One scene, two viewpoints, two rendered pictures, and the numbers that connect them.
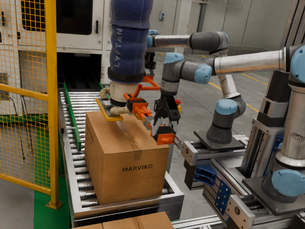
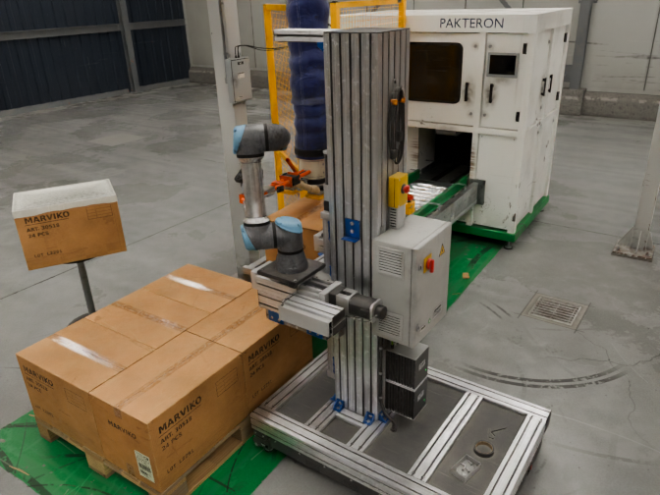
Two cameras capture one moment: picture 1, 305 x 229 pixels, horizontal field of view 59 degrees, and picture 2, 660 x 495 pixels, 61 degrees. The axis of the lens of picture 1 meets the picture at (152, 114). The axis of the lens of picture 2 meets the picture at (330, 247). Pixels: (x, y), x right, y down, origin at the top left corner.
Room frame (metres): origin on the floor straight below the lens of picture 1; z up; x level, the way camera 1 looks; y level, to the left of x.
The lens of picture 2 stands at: (-0.08, -2.63, 2.17)
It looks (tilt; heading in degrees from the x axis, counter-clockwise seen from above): 24 degrees down; 58
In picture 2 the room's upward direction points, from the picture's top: 2 degrees counter-clockwise
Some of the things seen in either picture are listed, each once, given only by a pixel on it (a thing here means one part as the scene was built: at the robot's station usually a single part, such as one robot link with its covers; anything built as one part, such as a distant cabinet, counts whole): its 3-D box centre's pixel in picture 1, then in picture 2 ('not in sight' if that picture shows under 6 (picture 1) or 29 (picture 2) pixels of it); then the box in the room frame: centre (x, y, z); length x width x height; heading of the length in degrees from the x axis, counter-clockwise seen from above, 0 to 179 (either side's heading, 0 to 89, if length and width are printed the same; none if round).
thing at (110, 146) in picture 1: (121, 153); (318, 238); (1.62, 0.18, 0.75); 0.60 x 0.40 x 0.40; 25
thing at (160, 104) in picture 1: (166, 102); not in sight; (1.10, -0.05, 1.35); 0.09 x 0.08 x 0.12; 24
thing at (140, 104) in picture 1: (137, 105); (290, 179); (1.39, 0.09, 1.20); 0.10 x 0.08 x 0.06; 115
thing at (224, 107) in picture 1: (225, 112); not in sight; (1.46, -0.42, 1.20); 0.13 x 0.12 x 0.14; 144
